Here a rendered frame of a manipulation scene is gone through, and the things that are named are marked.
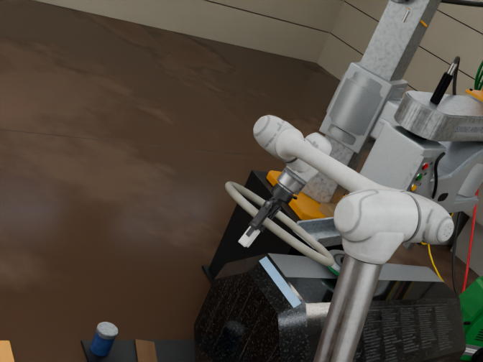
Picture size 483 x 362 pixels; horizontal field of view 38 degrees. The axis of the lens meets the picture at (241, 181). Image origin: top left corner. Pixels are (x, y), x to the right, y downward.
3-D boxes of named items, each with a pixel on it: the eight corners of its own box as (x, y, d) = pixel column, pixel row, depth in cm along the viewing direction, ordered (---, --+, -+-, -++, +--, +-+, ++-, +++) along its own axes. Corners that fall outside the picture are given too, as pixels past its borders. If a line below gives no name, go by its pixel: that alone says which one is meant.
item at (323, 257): (264, 205, 294) (269, 200, 294) (350, 277, 266) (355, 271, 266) (200, 172, 254) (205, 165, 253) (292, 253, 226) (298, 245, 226)
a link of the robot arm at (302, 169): (298, 176, 244) (273, 157, 237) (325, 139, 243) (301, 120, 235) (314, 188, 235) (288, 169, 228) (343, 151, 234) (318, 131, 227)
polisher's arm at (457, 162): (431, 206, 374) (477, 124, 354) (467, 231, 361) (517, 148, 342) (352, 217, 320) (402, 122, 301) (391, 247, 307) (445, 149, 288)
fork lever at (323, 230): (378, 214, 335) (383, 205, 333) (410, 238, 324) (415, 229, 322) (286, 225, 284) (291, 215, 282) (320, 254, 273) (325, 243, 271)
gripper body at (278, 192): (291, 193, 232) (274, 216, 233) (297, 197, 240) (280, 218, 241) (274, 180, 234) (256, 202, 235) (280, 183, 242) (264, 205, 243)
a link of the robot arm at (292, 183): (309, 184, 239) (298, 199, 240) (289, 169, 242) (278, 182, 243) (303, 181, 231) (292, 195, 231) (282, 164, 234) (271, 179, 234)
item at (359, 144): (307, 120, 393) (338, 52, 377) (354, 129, 412) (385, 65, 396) (339, 151, 367) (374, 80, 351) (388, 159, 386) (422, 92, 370)
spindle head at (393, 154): (382, 205, 336) (427, 123, 319) (418, 232, 324) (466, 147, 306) (338, 211, 310) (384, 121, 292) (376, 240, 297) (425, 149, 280)
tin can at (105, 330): (98, 339, 345) (106, 318, 340) (113, 350, 342) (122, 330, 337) (85, 347, 337) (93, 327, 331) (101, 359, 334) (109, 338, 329)
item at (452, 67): (432, 100, 290) (453, 61, 283) (440, 105, 288) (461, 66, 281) (428, 100, 287) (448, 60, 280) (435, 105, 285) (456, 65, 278)
